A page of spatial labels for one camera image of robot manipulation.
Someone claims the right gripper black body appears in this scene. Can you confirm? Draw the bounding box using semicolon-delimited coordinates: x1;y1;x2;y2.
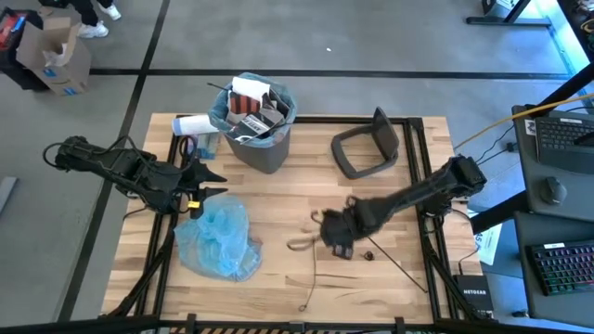
318;197;372;250

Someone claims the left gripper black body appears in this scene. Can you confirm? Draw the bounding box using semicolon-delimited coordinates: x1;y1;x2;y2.
174;158;205;219

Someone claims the grey plastic trash bin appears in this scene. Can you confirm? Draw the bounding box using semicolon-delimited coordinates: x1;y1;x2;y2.
208;71;298;175

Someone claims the blue bin liner bag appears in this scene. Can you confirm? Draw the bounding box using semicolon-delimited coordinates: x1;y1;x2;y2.
208;71;298;150

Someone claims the crumpled blue plastic bag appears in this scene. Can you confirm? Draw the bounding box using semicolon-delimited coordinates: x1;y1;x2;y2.
173;194;264;283

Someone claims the white paper roll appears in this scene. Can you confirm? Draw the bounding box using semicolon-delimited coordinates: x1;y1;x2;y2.
171;113;221;137

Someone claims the grey tape dispenser stand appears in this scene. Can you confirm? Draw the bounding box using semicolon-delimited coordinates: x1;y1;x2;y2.
329;106;402;181

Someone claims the black network router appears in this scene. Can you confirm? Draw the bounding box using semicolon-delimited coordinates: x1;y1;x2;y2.
452;273;496;321

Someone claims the white printed leaflet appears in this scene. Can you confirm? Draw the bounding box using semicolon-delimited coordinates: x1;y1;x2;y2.
471;221;504;266

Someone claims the open cardboard box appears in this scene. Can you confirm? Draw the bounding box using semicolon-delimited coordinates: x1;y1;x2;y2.
15;16;92;97

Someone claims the person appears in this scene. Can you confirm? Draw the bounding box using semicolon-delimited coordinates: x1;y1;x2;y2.
39;0;123;40

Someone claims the grey desk with keyboard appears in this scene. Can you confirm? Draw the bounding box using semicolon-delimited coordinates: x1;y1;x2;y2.
510;104;594;224

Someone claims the black computer mouse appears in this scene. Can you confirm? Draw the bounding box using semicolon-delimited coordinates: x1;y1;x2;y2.
537;175;569;207

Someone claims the backlit rainbow keyboard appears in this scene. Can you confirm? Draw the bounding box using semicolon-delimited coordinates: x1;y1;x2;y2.
524;239;594;297

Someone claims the black computer keyboard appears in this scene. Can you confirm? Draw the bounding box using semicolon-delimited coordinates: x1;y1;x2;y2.
533;114;594;175

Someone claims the black red storage box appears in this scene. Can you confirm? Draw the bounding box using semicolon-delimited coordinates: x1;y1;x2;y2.
0;6;45;90

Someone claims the black desk foot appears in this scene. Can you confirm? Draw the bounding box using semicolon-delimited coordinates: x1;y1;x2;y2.
465;0;553;27

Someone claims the thin brown cord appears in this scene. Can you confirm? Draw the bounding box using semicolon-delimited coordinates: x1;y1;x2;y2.
285;209;326;314

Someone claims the black aluminium table frame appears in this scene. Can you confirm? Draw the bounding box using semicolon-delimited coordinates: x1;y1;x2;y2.
99;114;493;334

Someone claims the black diagonal frame beam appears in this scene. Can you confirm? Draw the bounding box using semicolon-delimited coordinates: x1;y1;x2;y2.
469;61;594;235

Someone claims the yellow cable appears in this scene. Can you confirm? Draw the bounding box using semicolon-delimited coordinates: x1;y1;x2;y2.
453;91;594;152

